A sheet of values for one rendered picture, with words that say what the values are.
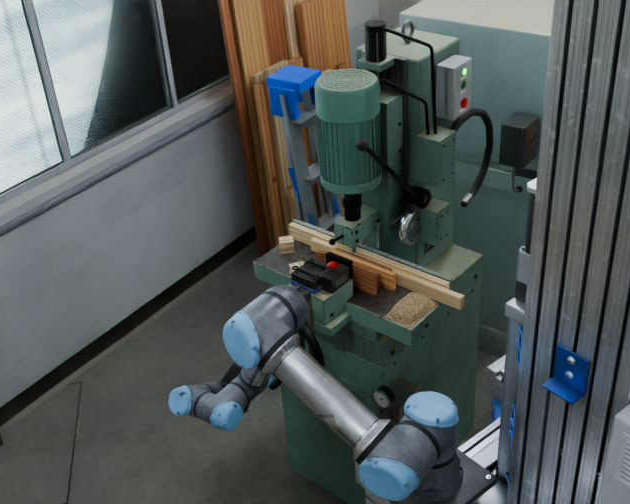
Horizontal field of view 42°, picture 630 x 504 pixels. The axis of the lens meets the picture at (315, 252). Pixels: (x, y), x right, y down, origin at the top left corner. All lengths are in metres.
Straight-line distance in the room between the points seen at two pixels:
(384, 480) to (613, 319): 0.58
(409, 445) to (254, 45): 2.41
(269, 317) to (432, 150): 0.83
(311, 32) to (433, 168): 1.75
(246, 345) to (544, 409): 0.64
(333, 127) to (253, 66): 1.62
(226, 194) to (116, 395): 1.16
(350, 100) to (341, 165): 0.20
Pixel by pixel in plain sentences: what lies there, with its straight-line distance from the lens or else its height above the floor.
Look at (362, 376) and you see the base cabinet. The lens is 2.55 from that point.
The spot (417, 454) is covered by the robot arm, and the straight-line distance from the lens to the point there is 1.80.
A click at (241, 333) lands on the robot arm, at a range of 1.80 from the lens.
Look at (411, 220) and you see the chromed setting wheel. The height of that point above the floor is 1.05.
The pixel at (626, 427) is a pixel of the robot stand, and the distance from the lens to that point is 1.63.
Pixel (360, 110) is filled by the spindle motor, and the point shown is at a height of 1.45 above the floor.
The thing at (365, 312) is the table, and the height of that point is 0.89.
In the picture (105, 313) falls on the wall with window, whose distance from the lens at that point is 3.76.
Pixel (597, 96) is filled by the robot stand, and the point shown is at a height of 1.79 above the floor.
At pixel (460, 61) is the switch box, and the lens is 2.45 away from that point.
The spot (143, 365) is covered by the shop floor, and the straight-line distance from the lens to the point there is 3.73.
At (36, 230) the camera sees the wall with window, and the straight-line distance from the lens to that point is 3.38.
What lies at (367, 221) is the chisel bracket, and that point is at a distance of 2.47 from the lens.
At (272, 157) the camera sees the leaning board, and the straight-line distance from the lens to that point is 3.88.
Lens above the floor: 2.33
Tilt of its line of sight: 33 degrees down
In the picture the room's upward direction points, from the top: 4 degrees counter-clockwise
